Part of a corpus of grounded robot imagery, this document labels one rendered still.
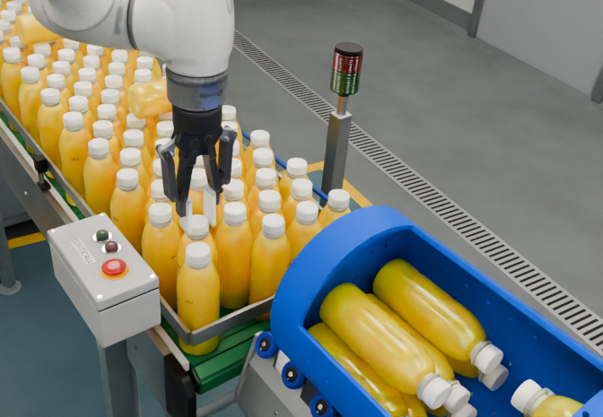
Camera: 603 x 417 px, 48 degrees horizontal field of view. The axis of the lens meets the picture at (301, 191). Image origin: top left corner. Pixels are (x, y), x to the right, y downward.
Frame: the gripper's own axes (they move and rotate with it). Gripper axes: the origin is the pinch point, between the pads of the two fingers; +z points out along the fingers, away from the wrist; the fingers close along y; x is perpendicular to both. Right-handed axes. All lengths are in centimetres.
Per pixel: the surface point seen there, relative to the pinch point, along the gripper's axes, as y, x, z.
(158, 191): -1.3, 11.7, 2.6
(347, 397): -1.4, -41.0, 3.9
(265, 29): 232, 306, 114
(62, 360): -4, 84, 114
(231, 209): 6.7, 0.2, 2.4
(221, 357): -2.1, -11.4, 23.7
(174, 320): -8.1, -6.0, 16.1
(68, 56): 7, 75, 3
